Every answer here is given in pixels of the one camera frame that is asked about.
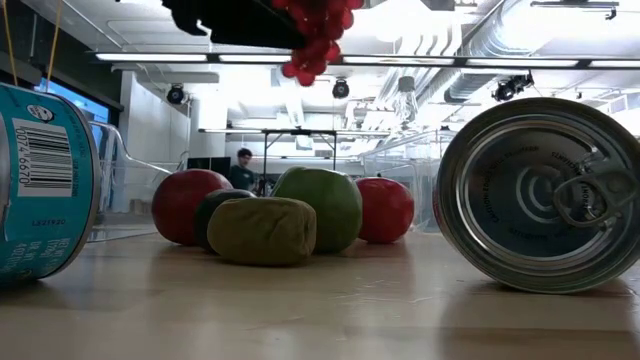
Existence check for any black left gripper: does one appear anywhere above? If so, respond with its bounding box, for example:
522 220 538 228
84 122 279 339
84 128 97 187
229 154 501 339
160 0 307 50

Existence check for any red grape bunch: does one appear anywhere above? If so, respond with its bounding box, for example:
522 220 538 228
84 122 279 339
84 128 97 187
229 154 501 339
272 0 365 88

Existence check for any clear flask with grey cap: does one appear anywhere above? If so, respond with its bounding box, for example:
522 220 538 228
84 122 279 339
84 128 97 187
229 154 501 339
396 75 420 126

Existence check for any green apple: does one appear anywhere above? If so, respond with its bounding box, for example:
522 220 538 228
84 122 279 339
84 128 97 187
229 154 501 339
270 166 364 255

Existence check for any red apple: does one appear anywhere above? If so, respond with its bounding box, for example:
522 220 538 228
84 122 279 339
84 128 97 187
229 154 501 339
151 168 235 247

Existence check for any dark plum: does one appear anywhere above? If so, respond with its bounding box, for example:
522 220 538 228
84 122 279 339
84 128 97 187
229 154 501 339
193 188 257 253

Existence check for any olive brown kiwi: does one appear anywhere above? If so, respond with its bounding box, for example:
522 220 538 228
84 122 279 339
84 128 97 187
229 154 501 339
206 196 318 267

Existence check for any red pomegranate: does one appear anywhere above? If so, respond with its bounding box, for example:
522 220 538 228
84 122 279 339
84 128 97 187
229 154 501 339
355 176 416 245

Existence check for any teal tuna can with barcode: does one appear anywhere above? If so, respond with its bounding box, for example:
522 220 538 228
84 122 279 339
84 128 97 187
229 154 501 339
0 82 103 288

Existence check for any large silver pull-tab can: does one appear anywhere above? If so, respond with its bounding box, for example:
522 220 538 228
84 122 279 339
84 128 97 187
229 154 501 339
433 97 640 295

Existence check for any long ceiling light bar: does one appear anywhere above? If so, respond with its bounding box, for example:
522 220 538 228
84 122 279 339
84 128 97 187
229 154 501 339
94 52 640 70

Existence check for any black monitor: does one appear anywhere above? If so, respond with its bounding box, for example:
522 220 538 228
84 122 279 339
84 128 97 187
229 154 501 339
187 156 232 181

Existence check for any person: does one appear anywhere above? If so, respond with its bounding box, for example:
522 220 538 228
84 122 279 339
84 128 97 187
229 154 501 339
228 147 257 192

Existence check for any blue lit window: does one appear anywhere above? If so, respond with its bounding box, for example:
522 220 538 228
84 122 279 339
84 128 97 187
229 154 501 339
33 77 111 126

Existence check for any clear plastic storage box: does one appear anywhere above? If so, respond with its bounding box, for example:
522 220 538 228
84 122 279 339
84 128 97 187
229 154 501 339
359 128 459 234

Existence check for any clear plastic fruit bin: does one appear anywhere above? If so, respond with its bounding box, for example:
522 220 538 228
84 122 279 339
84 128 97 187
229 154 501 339
88 120 174 244

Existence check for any black ceiling track lamp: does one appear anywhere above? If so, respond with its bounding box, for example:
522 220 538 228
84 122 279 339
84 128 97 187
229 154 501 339
491 73 535 103

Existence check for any yellow cable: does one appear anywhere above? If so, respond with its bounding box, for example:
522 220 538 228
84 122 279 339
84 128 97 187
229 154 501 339
1 0 64 91

